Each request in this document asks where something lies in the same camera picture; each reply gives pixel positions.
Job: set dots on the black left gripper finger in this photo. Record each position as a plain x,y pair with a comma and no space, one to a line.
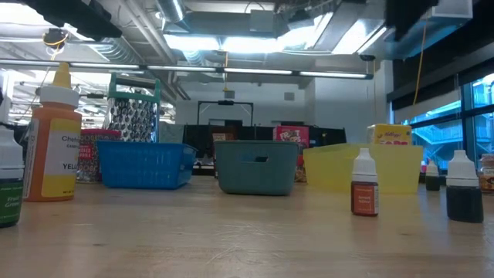
100,29

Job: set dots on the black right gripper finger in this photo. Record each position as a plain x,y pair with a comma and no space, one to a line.
397,17

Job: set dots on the red sprinkles packet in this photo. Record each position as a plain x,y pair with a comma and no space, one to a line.
92,154

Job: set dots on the orange label dropper bottle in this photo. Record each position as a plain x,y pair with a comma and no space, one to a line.
364,199

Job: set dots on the teal plastic bin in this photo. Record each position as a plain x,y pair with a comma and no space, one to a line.
254,177

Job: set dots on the steel box grater teal trim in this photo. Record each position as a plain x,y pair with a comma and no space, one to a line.
133,116

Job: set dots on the yellow Corn Pops cereal box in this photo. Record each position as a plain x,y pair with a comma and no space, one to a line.
390,135

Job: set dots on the yellow food colouring squeeze bottle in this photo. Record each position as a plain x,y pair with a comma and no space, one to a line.
52,154

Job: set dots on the black partition panels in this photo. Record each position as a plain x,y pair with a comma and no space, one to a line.
332,137

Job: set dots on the blue plastic basket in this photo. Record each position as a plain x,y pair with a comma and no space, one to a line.
144,164

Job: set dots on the long LED light bar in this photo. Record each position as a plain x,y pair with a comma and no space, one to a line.
254,71

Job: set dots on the red Froot Loops cereal box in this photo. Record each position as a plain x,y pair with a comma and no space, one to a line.
291,135

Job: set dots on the translucent yellow plastic bin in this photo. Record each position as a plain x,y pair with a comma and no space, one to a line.
328,170

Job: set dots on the green label dropper bottle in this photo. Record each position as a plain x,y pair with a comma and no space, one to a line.
9,201

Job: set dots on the wide dark liquid dropper bottle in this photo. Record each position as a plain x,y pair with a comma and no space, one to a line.
464,204

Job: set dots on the black metal gantry frame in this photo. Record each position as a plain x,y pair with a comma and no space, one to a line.
225,102

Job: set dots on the black aluminium table frame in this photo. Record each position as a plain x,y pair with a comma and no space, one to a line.
442,180

